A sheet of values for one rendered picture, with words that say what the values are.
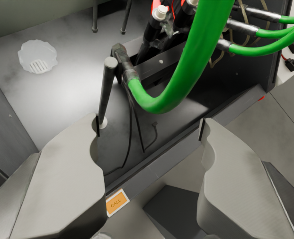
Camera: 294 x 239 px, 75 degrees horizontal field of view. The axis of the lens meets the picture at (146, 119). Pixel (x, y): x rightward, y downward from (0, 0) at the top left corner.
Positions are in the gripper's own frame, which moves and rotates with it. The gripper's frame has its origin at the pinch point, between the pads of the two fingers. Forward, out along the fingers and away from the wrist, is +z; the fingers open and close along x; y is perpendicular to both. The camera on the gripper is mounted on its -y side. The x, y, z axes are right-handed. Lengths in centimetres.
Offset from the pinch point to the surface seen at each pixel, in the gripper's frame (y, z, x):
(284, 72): 7, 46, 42
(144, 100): 0.9, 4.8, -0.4
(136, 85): 0.8, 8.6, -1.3
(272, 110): 69, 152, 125
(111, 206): 27.9, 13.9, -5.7
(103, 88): 4.4, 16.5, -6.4
